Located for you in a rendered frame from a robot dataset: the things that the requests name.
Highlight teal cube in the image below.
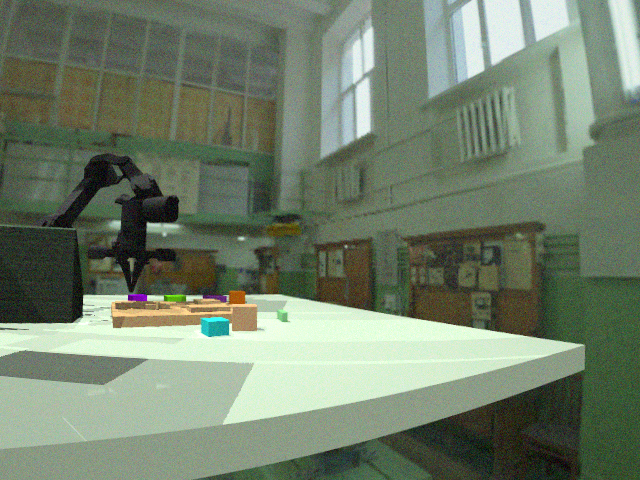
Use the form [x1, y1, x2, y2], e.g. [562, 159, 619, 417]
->
[201, 317, 230, 337]

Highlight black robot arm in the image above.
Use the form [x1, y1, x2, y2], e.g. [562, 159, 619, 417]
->
[31, 153, 179, 228]

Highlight orange block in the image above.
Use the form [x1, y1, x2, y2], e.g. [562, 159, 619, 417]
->
[229, 291, 245, 305]

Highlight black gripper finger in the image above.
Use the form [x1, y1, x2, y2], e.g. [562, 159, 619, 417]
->
[131, 262, 150, 292]
[115, 261, 131, 293]

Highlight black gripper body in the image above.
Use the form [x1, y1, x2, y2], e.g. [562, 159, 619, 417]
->
[88, 222, 175, 262]

